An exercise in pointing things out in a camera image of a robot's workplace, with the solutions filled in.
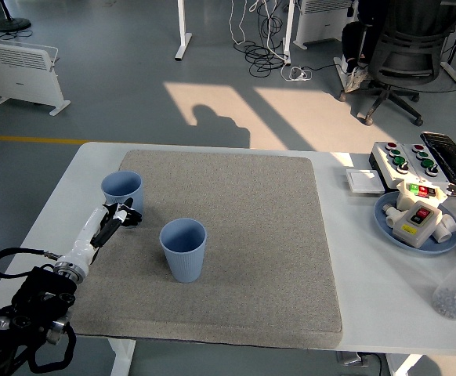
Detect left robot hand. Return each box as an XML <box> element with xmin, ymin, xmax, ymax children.
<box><xmin>63</xmin><ymin>197</ymin><xmax>143</xmax><ymax>271</ymax></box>

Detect blue ribbed plastic cup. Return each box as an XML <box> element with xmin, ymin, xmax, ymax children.
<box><xmin>159</xmin><ymin>218</ymin><xmax>207</xmax><ymax>284</ymax></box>
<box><xmin>100</xmin><ymin>170</ymin><xmax>145</xmax><ymax>216</ymax></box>

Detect white push-button control box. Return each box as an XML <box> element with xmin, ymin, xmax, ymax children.
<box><xmin>402</xmin><ymin>143</ymin><xmax>454</xmax><ymax>185</ymax></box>
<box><xmin>368</xmin><ymin>140</ymin><xmax>421</xmax><ymax>193</ymax></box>

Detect white table leg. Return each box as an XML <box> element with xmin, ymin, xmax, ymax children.
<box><xmin>386</xmin><ymin>354</ymin><xmax>423</xmax><ymax>376</ymax></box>
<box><xmin>106</xmin><ymin>338</ymin><xmax>137</xmax><ymax>376</ymax></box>

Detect grey-brown mat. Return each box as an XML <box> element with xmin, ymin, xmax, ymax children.
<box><xmin>58</xmin><ymin>149</ymin><xmax>344</xmax><ymax>349</ymax></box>

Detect white panel heater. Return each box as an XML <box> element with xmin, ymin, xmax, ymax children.
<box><xmin>0</xmin><ymin>38</ymin><xmax>71</xmax><ymax>117</ymax></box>
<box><xmin>292</xmin><ymin>0</ymin><xmax>360</xmax><ymax>50</ymax></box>

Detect black fan base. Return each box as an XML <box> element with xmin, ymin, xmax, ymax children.
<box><xmin>0</xmin><ymin>0</ymin><xmax>32</xmax><ymax>33</ymax></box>

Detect blue plate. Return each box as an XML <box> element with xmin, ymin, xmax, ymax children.
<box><xmin>374</xmin><ymin>190</ymin><xmax>456</xmax><ymax>256</ymax></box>

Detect white desk foot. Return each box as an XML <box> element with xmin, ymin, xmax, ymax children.
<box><xmin>332</xmin><ymin>56</ymin><xmax>350</xmax><ymax>95</ymax></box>

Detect white pipe fitting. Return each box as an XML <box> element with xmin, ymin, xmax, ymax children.
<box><xmin>431</xmin><ymin>213</ymin><xmax>456</xmax><ymax>243</ymax></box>
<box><xmin>382</xmin><ymin>202</ymin><xmax>404</xmax><ymax>228</ymax></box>

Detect white box green red labels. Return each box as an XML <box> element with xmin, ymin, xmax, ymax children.
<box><xmin>395</xmin><ymin>179</ymin><xmax>448</xmax><ymax>211</ymax></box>

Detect person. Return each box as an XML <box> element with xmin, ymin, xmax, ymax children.
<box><xmin>341</xmin><ymin>0</ymin><xmax>397</xmax><ymax>94</ymax></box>

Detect black office chair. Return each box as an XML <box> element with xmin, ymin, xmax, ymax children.
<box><xmin>339</xmin><ymin>0</ymin><xmax>456</xmax><ymax>127</ymax></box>

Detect white cable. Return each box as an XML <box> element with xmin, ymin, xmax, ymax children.
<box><xmin>227</xmin><ymin>0</ymin><xmax>248</xmax><ymax>46</ymax></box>

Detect black cable tangle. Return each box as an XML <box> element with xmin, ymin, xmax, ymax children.
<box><xmin>244</xmin><ymin>0</ymin><xmax>291</xmax><ymax>78</ymax></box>

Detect white wall switch panel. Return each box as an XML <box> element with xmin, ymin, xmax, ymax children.
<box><xmin>345</xmin><ymin>168</ymin><xmax>386</xmax><ymax>195</ymax></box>

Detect white switch box red button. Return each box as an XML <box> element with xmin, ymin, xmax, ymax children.
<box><xmin>391</xmin><ymin>200</ymin><xmax>443</xmax><ymax>250</ymax></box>

